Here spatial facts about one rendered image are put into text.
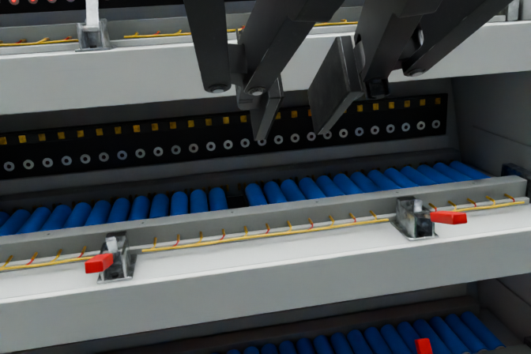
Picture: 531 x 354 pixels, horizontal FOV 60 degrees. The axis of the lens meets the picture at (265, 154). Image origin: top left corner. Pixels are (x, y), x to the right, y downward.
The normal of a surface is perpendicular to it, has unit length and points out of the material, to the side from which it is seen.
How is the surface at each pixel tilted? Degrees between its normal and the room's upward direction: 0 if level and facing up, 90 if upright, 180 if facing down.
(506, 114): 90
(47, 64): 109
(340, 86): 90
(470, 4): 89
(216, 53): 168
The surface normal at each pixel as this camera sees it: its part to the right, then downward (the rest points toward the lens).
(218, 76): 0.14, 0.96
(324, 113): -0.98, 0.10
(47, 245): 0.16, 0.27
